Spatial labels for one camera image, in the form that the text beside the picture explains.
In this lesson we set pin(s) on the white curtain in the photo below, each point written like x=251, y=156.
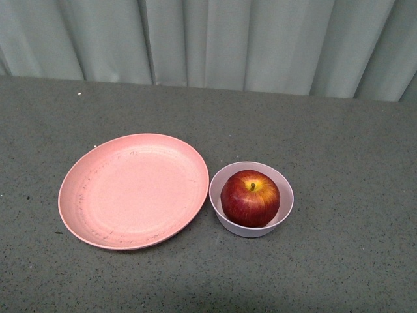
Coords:
x=344, y=49

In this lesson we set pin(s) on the red apple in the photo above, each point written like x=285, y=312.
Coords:
x=251, y=199

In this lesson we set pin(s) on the pink plate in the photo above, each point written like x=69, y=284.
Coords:
x=133, y=192

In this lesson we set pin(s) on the light pink bowl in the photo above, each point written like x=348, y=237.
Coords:
x=286, y=197

